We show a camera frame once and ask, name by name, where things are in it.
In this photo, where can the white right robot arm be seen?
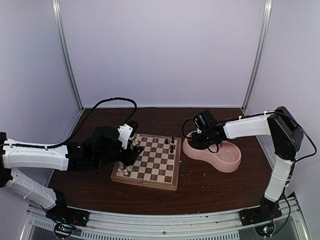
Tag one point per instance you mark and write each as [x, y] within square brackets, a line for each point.
[286, 136]

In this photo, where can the white chess pieces row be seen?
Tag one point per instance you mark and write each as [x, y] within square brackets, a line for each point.
[130, 155]

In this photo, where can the aluminium frame post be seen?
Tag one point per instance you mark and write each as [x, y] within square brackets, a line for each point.
[65, 53]
[263, 34]

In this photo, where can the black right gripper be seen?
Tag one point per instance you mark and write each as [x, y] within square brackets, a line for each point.
[196, 143]

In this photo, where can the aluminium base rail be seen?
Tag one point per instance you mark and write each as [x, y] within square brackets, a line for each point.
[223, 225]

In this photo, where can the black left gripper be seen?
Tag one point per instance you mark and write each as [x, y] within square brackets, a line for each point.
[131, 155]

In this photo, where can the wooden chess board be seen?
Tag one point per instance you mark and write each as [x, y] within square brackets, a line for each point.
[155, 167]

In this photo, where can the aluminium frame post right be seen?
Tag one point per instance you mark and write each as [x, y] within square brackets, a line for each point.
[263, 34]

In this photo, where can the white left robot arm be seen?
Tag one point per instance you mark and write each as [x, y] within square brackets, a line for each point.
[15, 154]

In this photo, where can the pink plastic double bowl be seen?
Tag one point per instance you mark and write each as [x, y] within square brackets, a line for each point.
[226, 160]

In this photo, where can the aluminium frame post left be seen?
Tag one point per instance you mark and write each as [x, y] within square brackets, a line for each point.
[65, 53]

